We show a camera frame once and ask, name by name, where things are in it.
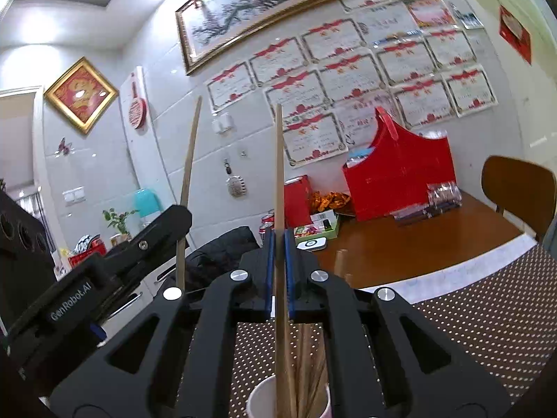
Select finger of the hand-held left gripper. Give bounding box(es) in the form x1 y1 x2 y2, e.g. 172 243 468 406
104 206 193 279

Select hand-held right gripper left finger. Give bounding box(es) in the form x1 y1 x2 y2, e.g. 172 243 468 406
48 230 276 418

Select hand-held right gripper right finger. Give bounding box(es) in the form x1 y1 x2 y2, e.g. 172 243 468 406
285 230 510 418

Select wooden chopstick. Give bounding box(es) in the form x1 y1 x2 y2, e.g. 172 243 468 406
175 96 203 292
273 103 293 418

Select bundle of wooden chopsticks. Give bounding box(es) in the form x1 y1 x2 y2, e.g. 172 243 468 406
292 324 328 418

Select pink white paper cup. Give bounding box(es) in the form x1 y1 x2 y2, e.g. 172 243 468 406
246 374 332 418

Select teal plastic container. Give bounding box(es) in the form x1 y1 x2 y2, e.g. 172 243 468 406
134 188 164 218

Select green potted plant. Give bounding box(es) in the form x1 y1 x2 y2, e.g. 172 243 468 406
103 208 140 245

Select red drink cans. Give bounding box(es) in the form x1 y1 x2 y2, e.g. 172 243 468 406
260 211 276 245

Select black jacket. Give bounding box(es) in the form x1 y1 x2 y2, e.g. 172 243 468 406
185 225 262 290

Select green white snack box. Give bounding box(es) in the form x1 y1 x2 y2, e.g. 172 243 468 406
295 211 340 245

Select red basket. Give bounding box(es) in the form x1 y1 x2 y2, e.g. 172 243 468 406
67 235 107 271

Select small red gift bag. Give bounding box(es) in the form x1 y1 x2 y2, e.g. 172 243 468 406
284 175 313 227

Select orange snack bags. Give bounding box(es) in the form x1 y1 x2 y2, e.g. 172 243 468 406
311 192 351 216

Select hanging round white brush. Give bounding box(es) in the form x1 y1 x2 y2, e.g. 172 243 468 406
224 161 249 199

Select dark flat packet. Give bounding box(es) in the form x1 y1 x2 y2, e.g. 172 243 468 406
394 209 436 227

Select large red gift bag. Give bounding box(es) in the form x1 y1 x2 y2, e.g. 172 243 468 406
342 107 456 222

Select gold framed red picture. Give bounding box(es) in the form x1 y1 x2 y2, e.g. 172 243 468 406
44 56 119 135

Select clear plastic packet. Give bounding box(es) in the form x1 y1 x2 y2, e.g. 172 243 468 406
426 183 462 214

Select wooden chair back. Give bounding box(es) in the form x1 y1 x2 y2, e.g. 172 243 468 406
481 155 557 241

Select framed blossom tree painting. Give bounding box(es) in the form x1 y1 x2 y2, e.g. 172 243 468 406
175 0 347 76

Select red diamond poster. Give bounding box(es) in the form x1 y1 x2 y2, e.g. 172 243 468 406
498 5 532 66

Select red paddle wall ornament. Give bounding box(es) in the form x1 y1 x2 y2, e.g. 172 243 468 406
127 67 148 130

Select wall of red-trimmed certificates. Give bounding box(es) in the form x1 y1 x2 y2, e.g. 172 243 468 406
205 0 499 170

